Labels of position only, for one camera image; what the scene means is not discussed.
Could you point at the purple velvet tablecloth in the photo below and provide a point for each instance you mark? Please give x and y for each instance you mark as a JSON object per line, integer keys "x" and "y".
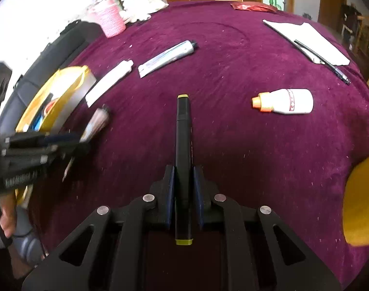
{"x": 233, "y": 157}

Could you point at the person's left hand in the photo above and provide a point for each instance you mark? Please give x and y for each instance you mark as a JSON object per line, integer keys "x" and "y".
{"x": 8, "y": 218}

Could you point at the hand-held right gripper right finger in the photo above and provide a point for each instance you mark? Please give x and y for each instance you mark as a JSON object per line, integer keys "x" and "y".
{"x": 198, "y": 194}

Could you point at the white box gold tape rim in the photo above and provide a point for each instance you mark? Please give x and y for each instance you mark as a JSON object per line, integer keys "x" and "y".
{"x": 78, "y": 88}

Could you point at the white tube pale flower print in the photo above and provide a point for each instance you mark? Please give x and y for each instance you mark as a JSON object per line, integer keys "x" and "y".
{"x": 108, "y": 81}

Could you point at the clear plastic bag white contents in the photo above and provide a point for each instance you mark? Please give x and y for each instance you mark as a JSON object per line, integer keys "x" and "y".
{"x": 145, "y": 4}

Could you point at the white paper sheet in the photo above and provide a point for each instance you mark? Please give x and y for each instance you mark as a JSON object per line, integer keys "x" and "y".
{"x": 317, "y": 41}

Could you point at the silver tube daisy print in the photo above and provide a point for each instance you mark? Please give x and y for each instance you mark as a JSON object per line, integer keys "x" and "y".
{"x": 96, "y": 122}

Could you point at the black sofa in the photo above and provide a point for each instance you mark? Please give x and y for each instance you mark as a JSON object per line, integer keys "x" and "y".
{"x": 60, "y": 51}

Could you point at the slim silver tube black cap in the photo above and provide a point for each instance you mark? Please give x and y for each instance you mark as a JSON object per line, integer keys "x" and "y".
{"x": 169, "y": 57}

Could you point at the white bottle orange cap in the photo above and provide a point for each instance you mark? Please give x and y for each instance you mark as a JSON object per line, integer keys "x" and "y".
{"x": 290, "y": 101}

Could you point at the black marker yellow caps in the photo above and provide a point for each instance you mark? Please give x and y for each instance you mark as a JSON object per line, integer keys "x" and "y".
{"x": 183, "y": 133}

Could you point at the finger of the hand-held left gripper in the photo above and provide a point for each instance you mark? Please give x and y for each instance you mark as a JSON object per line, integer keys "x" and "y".
{"x": 35, "y": 140}
{"x": 35, "y": 156}

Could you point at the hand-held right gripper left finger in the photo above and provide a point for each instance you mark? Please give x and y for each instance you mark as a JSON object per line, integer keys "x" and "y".
{"x": 171, "y": 194}

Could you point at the red foil packet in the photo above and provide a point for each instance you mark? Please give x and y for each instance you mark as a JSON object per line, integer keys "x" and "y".
{"x": 251, "y": 6}

